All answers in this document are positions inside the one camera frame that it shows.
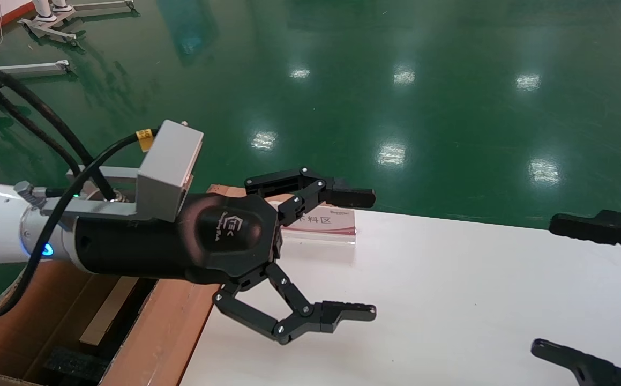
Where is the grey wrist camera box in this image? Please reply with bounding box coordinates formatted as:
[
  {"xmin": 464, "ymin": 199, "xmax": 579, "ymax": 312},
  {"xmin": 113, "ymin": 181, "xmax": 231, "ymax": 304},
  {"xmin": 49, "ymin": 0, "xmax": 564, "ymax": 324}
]
[{"xmin": 66, "ymin": 120, "xmax": 205, "ymax": 223}]

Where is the thick black arm hose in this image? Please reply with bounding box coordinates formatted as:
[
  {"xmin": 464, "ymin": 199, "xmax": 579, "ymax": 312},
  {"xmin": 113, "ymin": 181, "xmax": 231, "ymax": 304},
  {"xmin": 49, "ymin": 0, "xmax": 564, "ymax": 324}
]
[{"xmin": 0, "ymin": 67, "xmax": 121, "ymax": 203}]

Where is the white stand base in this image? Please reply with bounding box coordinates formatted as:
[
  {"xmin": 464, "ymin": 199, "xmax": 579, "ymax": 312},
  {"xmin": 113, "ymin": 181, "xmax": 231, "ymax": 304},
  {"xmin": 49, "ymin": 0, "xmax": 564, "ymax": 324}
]
[{"xmin": 18, "ymin": 0, "xmax": 135, "ymax": 44}]

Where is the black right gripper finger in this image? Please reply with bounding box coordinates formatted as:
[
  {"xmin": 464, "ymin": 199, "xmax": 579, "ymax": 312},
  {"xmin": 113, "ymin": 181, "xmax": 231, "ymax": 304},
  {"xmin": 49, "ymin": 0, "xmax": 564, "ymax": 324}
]
[
  {"xmin": 530, "ymin": 337, "xmax": 621, "ymax": 386},
  {"xmin": 549, "ymin": 210, "xmax": 621, "ymax": 267}
]

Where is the wooden pallet under table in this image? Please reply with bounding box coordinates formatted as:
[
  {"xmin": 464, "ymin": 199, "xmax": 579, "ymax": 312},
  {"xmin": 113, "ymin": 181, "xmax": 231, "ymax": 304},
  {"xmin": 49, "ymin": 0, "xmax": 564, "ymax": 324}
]
[{"xmin": 207, "ymin": 184, "xmax": 339, "ymax": 210}]

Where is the pink acrylic table sign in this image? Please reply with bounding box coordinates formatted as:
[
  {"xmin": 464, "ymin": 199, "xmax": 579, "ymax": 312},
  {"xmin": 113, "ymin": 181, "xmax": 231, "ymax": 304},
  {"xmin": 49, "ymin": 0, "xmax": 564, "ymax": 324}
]
[{"xmin": 281, "ymin": 206, "xmax": 357, "ymax": 246}]

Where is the thin black camera cable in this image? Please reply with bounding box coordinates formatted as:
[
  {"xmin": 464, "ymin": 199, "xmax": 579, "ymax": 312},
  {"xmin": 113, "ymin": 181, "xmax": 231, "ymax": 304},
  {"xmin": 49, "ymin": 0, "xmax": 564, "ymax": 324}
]
[{"xmin": 0, "ymin": 128, "xmax": 161, "ymax": 320}]

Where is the white floor bar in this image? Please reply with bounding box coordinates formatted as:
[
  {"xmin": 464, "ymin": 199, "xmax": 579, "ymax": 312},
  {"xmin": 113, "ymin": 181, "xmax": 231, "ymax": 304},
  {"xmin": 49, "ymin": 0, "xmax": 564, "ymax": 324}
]
[{"xmin": 0, "ymin": 60, "xmax": 70, "ymax": 81}]

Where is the small cardboard box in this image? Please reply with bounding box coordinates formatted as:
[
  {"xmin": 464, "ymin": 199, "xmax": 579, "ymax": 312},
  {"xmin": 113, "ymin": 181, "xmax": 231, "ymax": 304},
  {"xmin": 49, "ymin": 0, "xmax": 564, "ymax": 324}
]
[{"xmin": 79, "ymin": 275, "xmax": 140, "ymax": 347}]

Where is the black foam insert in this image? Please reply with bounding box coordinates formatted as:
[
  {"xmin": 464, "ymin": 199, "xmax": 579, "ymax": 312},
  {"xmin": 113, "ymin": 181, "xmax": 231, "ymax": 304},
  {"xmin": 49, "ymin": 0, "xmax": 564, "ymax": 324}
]
[{"xmin": 42, "ymin": 346, "xmax": 113, "ymax": 382}]

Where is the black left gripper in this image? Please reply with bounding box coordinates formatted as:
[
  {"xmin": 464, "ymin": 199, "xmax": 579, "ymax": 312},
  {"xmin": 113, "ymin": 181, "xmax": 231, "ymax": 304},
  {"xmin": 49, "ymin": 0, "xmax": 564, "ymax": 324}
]
[{"xmin": 72, "ymin": 167, "xmax": 378, "ymax": 345}]

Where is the large cardboard box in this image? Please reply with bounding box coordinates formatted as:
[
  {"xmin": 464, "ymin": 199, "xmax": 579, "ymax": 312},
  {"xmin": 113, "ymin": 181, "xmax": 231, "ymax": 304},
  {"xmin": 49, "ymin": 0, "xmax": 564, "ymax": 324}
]
[{"xmin": 0, "ymin": 260, "xmax": 220, "ymax": 386}]

